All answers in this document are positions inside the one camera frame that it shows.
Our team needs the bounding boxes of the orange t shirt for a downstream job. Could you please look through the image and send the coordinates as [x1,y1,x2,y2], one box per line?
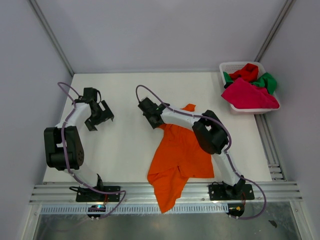
[146,103,215,214]

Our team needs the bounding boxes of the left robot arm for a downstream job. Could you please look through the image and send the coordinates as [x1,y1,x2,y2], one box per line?
[43,87,114,194]

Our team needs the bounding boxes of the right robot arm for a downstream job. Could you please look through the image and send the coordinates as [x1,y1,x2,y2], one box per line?
[138,97,246,200]

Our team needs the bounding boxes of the left controller board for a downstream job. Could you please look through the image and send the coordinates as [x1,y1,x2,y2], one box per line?
[86,204,106,219]

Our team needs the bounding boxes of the controller board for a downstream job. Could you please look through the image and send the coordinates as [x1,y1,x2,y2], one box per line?
[226,203,245,218]
[86,204,106,219]

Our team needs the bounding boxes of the white plastic basket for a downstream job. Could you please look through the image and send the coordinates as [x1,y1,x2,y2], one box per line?
[219,61,280,115]

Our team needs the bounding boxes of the magenta t shirt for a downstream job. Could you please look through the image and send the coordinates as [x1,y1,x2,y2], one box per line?
[221,77,280,110]

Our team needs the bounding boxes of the red t shirt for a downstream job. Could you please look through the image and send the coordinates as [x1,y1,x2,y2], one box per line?
[229,63,259,83]

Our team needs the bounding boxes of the green t shirt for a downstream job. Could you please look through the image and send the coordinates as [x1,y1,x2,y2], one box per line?
[223,71,277,95]

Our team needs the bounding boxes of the right controller board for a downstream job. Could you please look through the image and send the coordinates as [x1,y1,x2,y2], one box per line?
[226,203,245,218]

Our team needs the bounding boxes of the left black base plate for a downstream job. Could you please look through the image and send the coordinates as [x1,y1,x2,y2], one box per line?
[69,186,120,203]

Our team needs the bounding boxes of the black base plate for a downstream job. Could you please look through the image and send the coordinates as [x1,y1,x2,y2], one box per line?
[69,186,120,203]
[208,182,255,201]

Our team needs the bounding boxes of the white slotted cable duct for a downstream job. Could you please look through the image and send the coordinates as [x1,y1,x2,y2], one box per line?
[39,202,229,215]

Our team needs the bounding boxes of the aluminium front rail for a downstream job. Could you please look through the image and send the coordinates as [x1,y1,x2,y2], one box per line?
[28,181,303,205]

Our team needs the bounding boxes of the left frame post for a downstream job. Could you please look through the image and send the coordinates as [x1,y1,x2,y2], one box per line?
[27,0,75,77]

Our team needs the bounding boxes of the frame post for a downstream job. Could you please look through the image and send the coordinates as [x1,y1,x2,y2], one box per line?
[27,0,75,77]
[254,0,296,62]

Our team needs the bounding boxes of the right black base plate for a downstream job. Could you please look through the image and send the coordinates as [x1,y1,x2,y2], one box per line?
[208,182,255,201]

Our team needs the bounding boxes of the right frame post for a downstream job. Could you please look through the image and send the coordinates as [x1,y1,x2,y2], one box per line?
[254,0,296,62]

